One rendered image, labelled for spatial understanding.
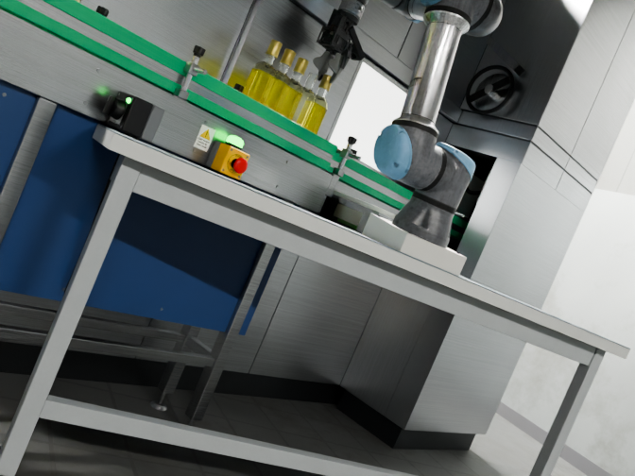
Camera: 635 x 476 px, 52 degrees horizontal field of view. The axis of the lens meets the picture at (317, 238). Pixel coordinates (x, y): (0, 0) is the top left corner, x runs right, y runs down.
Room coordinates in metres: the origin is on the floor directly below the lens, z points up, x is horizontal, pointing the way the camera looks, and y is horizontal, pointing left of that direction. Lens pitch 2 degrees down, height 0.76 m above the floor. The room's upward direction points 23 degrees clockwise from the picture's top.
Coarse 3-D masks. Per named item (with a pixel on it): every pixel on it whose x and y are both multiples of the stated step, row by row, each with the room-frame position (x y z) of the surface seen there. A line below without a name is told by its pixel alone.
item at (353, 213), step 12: (324, 204) 2.04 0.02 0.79; (336, 204) 2.01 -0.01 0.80; (348, 204) 1.98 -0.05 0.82; (324, 216) 2.03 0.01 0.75; (336, 216) 2.00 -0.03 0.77; (348, 216) 1.97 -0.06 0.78; (360, 216) 1.94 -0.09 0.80; (384, 216) 1.91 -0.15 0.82; (348, 228) 1.96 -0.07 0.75; (360, 228) 1.92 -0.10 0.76
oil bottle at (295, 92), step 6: (294, 84) 1.94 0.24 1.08; (288, 90) 1.94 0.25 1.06; (294, 90) 1.95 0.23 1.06; (300, 90) 1.97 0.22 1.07; (288, 96) 1.94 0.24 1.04; (294, 96) 1.95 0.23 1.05; (300, 96) 1.97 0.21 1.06; (288, 102) 1.95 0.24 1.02; (294, 102) 1.96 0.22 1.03; (282, 108) 1.94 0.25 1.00; (288, 108) 1.95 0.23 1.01; (294, 108) 1.97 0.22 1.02; (282, 114) 1.94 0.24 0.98; (288, 114) 1.96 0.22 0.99
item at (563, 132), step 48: (528, 0) 2.74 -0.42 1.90; (576, 0) 2.60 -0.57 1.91; (624, 0) 2.72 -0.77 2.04; (528, 48) 2.68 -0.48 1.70; (576, 48) 2.58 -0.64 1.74; (624, 48) 2.85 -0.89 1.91; (528, 96) 2.62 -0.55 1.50; (576, 96) 2.70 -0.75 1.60; (624, 96) 2.99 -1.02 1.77; (480, 144) 2.70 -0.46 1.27; (528, 144) 2.56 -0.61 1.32; (576, 144) 2.82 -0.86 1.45; (576, 192) 2.95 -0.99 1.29
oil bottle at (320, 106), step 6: (318, 96) 2.03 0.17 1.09; (318, 102) 2.03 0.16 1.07; (324, 102) 2.04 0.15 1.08; (318, 108) 2.03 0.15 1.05; (324, 108) 2.05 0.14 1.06; (312, 114) 2.02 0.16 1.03; (318, 114) 2.04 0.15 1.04; (324, 114) 2.06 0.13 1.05; (312, 120) 2.03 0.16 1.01; (318, 120) 2.05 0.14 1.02; (306, 126) 2.02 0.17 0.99; (312, 126) 2.04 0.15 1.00; (318, 126) 2.05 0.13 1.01
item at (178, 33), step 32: (96, 0) 1.67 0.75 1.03; (128, 0) 1.72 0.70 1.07; (160, 0) 1.78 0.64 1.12; (192, 0) 1.84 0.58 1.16; (224, 0) 1.91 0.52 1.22; (320, 0) 2.12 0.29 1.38; (160, 32) 1.80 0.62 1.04; (192, 32) 1.87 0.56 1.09; (224, 32) 1.94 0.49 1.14; (384, 32) 2.38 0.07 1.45; (416, 32) 2.50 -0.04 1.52; (224, 64) 1.97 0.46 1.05; (384, 64) 2.40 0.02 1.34; (448, 96) 2.74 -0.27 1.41; (448, 128) 2.80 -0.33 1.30; (192, 160) 1.99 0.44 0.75
